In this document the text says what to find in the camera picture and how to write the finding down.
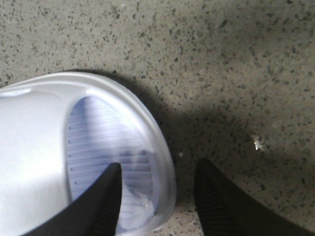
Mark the light blue slipper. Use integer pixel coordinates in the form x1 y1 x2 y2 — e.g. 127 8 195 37
0 72 176 236

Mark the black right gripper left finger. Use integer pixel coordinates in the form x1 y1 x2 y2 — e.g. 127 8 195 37
18 163 122 236

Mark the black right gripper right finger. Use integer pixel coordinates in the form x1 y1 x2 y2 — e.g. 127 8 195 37
193 158 314 236

